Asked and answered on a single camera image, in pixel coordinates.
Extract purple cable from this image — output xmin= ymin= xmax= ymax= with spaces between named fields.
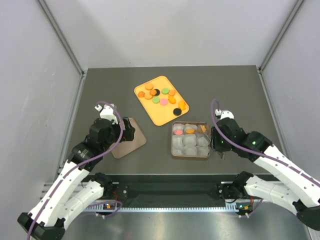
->
xmin=26 ymin=100 xmax=125 ymax=240
xmin=210 ymin=98 xmax=320 ymax=218

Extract orange cookie centre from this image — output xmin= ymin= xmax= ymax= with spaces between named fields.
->
xmin=144 ymin=89 xmax=157 ymax=100

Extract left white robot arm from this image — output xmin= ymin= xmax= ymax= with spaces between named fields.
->
xmin=17 ymin=117 xmax=136 ymax=240

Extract white paper cup lower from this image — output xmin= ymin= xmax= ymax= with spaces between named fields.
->
xmin=183 ymin=146 xmax=198 ymax=157

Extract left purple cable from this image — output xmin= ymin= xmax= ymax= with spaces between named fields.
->
xmin=26 ymin=100 xmax=125 ymax=240

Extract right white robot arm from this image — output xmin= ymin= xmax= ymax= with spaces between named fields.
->
xmin=211 ymin=117 xmax=320 ymax=231

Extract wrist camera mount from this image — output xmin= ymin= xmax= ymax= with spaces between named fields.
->
xmin=214 ymin=109 xmax=234 ymax=120
xmin=94 ymin=104 xmax=118 ymax=125

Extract orange cookie right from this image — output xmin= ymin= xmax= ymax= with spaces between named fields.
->
xmin=168 ymin=90 xmax=176 ymax=97

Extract orange plastic tray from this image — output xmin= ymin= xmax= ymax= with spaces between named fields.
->
xmin=134 ymin=76 xmax=190 ymax=126

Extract orange star cookie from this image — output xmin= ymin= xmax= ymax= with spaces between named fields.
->
xmin=168 ymin=96 xmax=176 ymax=105

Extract round orange biscuit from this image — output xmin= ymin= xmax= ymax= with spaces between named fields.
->
xmin=185 ymin=128 xmax=196 ymax=134

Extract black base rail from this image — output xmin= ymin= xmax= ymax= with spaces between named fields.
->
xmin=102 ymin=174 xmax=250 ymax=209

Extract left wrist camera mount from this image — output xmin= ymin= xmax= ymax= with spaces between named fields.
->
xmin=94 ymin=104 xmax=118 ymax=125

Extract gold tin lid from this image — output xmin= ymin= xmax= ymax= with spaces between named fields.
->
xmin=111 ymin=117 xmax=147 ymax=159

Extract orange round cookie top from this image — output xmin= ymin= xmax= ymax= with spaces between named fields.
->
xmin=144 ymin=83 xmax=154 ymax=90

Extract orange fish cookie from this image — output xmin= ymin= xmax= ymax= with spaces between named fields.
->
xmin=178 ymin=100 xmax=186 ymax=111

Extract metal tongs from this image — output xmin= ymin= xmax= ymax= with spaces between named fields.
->
xmin=195 ymin=124 xmax=215 ymax=158

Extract pink sandwich cookie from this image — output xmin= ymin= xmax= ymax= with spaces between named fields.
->
xmin=174 ymin=129 xmax=184 ymax=136

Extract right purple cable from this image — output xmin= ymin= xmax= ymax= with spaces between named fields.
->
xmin=210 ymin=98 xmax=320 ymax=218

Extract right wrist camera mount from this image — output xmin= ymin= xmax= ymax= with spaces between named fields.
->
xmin=214 ymin=109 xmax=234 ymax=120

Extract white paper cup centre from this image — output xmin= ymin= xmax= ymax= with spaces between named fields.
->
xmin=183 ymin=133 xmax=197 ymax=147

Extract white paper cup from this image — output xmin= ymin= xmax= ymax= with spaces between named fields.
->
xmin=183 ymin=146 xmax=198 ymax=157
xmin=183 ymin=133 xmax=197 ymax=147
xmin=172 ymin=135 xmax=185 ymax=149

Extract orange flower cookie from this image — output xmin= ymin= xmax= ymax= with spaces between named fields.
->
xmin=198 ymin=125 xmax=207 ymax=133

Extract black sandwich cookie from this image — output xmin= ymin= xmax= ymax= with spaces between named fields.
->
xmin=173 ymin=107 xmax=182 ymax=116
xmin=150 ymin=89 xmax=160 ymax=96

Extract brown flower cookie left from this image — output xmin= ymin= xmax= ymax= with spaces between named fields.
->
xmin=138 ymin=91 xmax=145 ymax=98

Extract gold cookie tin box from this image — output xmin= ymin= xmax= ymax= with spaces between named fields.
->
xmin=170 ymin=121 xmax=211 ymax=160

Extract green cookie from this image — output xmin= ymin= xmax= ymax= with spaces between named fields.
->
xmin=161 ymin=88 xmax=170 ymax=95
xmin=152 ymin=96 xmax=161 ymax=104

